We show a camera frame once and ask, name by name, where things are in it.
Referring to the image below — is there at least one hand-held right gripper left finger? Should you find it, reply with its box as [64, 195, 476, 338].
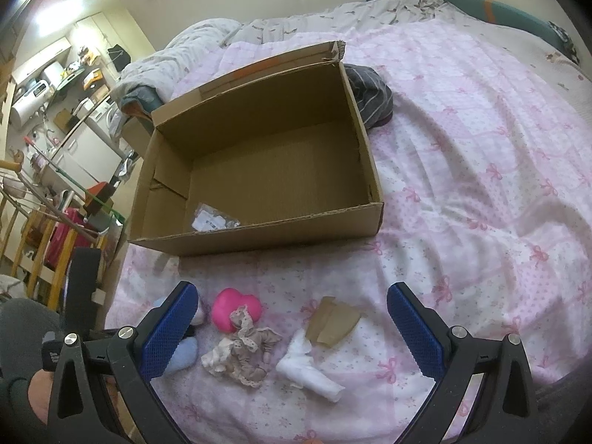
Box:
[46, 281, 199, 444]

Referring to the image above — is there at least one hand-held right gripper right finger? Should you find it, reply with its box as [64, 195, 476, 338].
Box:
[387, 282, 539, 444]

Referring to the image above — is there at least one light blue fuzzy plush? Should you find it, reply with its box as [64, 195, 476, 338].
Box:
[152, 296, 209, 374]

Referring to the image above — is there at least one pink ball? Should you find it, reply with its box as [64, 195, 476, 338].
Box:
[212, 288, 264, 333]

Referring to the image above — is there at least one beige frilly scrunchie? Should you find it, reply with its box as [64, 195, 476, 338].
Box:
[200, 306, 283, 388]

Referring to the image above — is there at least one white paper wrapper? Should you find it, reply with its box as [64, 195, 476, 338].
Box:
[276, 327, 345, 403]

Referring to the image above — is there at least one cardboard box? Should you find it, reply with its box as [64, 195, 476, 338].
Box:
[127, 39, 386, 256]

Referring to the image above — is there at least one person's left hand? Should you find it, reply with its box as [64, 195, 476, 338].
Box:
[28, 372, 63, 426]

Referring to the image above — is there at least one yellow wooden rack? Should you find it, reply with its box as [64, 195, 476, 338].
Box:
[0, 194, 107, 310]

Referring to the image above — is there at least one pink bag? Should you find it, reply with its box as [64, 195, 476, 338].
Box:
[46, 208, 91, 269]

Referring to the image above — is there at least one person's grey trouser leg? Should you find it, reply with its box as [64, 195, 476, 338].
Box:
[0, 298, 63, 380]

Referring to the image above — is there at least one brown paper piece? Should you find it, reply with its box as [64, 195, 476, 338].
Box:
[306, 296, 362, 347]

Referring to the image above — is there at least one red box-shaped object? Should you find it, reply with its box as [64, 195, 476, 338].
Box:
[85, 181, 116, 213]

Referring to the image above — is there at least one clear plastic packet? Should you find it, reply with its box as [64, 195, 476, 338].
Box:
[192, 202, 241, 232]

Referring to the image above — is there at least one white counter cabinet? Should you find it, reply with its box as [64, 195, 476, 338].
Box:
[48, 125, 125, 186]

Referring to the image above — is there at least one bed with pink sheet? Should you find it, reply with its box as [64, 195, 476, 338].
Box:
[104, 18, 592, 444]

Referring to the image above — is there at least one white washing machine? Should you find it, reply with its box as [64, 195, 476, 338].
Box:
[88, 104, 123, 139]

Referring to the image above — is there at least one black hanging cloth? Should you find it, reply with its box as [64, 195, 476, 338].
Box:
[107, 45, 132, 72]

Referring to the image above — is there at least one dark striped cloth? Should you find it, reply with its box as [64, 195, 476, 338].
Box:
[344, 62, 394, 128]

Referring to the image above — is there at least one grey crumpled duvet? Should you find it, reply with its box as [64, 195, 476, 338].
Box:
[113, 0, 456, 112]

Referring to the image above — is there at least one black and white patterned item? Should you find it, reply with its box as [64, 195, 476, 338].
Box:
[548, 21, 579, 63]

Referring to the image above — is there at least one teal headboard cushion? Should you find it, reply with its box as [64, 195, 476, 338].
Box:
[441, 0, 581, 63]

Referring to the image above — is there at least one white wall cabinet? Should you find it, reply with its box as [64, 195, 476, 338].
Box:
[14, 37, 72, 79]

